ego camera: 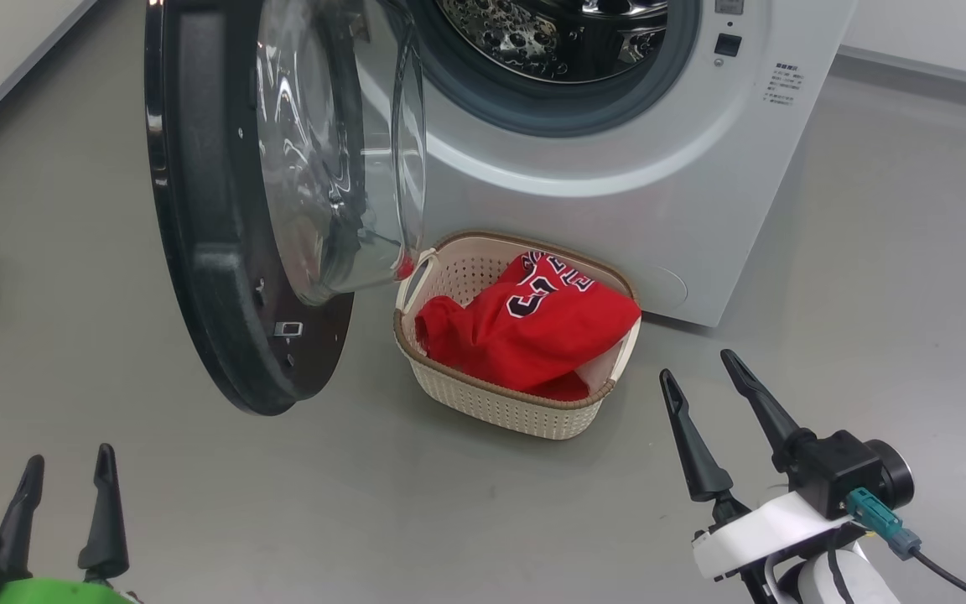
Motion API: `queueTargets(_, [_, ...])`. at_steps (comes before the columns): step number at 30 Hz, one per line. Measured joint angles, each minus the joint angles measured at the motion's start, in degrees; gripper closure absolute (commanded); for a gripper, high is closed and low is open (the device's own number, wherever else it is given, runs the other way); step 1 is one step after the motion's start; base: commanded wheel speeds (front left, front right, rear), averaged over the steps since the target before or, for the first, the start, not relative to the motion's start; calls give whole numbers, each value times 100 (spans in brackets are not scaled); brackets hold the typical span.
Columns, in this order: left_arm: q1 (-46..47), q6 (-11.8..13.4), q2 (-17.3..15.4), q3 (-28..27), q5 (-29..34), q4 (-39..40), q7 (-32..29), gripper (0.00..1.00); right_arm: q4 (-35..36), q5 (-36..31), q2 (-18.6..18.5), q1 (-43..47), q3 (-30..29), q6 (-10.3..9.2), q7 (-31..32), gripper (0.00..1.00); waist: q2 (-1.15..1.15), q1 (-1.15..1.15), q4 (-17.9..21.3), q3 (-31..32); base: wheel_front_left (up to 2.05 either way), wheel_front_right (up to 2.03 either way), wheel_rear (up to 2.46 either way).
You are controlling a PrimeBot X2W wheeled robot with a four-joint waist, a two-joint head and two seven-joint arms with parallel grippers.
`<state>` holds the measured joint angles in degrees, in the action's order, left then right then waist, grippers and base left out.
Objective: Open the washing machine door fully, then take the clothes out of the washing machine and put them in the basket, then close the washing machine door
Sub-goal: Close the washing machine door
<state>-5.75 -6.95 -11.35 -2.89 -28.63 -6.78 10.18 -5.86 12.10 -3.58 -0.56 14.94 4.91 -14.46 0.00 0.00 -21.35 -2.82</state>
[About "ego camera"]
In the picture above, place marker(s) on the grey rubber door gasket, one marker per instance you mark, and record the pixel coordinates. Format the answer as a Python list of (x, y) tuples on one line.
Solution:
[(684, 50)]

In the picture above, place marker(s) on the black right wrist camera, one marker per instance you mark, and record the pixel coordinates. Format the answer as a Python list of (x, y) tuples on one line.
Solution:
[(843, 470)]

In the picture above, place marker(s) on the black square door lock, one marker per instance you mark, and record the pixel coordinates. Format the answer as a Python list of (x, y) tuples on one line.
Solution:
[(727, 45)]

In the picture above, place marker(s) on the grey warning sticker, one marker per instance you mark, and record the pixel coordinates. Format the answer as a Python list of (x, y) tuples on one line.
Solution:
[(729, 6)]

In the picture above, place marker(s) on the stainless steel washer drum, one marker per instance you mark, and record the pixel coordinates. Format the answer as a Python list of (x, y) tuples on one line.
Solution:
[(550, 38)]

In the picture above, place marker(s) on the red shorts white stripe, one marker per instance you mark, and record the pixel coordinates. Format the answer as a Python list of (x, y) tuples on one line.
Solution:
[(563, 387)]

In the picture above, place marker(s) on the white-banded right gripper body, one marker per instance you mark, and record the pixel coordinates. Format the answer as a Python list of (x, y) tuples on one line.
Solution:
[(768, 533)]

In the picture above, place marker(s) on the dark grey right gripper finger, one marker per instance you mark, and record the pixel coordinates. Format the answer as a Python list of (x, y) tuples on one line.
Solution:
[(772, 411), (697, 457)]

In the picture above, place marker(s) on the white washing machine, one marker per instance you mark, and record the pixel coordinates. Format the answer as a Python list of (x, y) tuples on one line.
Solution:
[(659, 210)]

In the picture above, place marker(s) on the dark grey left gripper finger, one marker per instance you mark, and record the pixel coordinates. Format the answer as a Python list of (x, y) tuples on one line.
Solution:
[(106, 528), (20, 520)]

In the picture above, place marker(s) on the red basketball jersey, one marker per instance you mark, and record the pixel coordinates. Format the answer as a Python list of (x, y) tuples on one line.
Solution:
[(533, 335)]

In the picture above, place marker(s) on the cream perforated laundry basket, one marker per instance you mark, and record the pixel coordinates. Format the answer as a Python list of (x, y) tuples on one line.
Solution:
[(491, 403)]

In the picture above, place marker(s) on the black round glass washer door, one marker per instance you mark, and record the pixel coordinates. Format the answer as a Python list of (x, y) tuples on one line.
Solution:
[(215, 252)]

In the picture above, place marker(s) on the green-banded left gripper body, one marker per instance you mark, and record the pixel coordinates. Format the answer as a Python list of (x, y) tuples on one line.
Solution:
[(64, 594)]

